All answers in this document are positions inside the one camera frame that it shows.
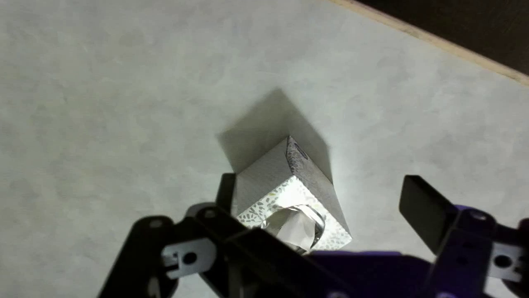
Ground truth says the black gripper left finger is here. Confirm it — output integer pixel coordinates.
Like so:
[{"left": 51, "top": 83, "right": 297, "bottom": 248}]
[{"left": 97, "top": 172, "right": 355, "bottom": 298}]

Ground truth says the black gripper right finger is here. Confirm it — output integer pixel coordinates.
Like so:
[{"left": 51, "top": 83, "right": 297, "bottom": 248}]
[{"left": 398, "top": 174, "right": 529, "bottom": 298}]

